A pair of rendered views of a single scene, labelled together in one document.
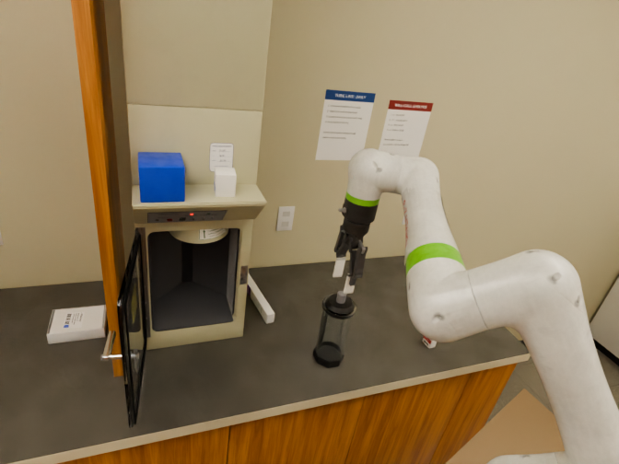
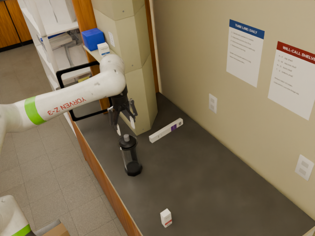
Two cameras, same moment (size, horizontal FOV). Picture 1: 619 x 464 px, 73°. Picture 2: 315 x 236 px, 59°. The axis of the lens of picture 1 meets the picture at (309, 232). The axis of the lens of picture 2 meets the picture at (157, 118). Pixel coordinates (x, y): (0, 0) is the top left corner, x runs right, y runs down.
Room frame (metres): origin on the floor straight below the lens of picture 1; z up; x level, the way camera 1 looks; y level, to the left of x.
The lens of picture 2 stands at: (1.19, -1.24, 2.16)
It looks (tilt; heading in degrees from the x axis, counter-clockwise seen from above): 38 degrees down; 88
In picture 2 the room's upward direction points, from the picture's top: 7 degrees counter-clockwise
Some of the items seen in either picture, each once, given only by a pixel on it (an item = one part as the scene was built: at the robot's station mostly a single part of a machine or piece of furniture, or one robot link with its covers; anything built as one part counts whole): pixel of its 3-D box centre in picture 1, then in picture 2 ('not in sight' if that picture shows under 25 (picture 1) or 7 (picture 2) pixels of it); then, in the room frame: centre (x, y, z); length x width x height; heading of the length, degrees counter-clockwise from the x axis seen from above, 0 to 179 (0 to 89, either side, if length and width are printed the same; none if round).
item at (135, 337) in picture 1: (134, 327); (86, 92); (0.79, 0.40, 1.19); 0.30 x 0.01 x 0.40; 17
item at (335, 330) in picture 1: (333, 330); (130, 155); (1.05, -0.13, 1.06); 0.11 x 0.11 x 0.21
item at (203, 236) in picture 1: (199, 221); not in sight; (1.11, 0.34, 1.34); 0.18 x 0.18 x 0.05
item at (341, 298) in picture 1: (340, 301); (127, 140); (1.05, -0.13, 1.18); 0.09 x 0.09 x 0.07
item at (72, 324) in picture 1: (78, 323); not in sight; (1.00, 0.69, 0.96); 0.16 x 0.12 x 0.04; 114
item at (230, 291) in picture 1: (191, 259); not in sight; (1.12, 0.36, 1.19); 0.26 x 0.24 x 0.35; 115
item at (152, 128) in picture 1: (191, 223); (133, 70); (1.13, 0.37, 1.33); 0.32 x 0.25 x 0.77; 115
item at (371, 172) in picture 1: (370, 175); (113, 70); (1.05, -0.14, 1.60); 0.13 x 0.11 x 0.14; 91
